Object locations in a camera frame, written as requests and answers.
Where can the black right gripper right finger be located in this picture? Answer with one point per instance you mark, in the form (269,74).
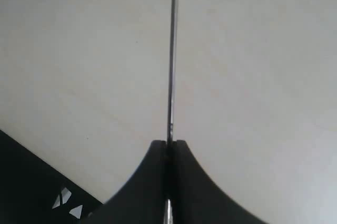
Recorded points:
(194,196)

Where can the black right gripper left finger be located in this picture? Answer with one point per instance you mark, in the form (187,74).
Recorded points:
(142,199)

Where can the thin metal skewer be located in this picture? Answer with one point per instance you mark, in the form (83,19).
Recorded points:
(172,50)

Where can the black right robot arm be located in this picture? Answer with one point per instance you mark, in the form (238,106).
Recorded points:
(34,192)

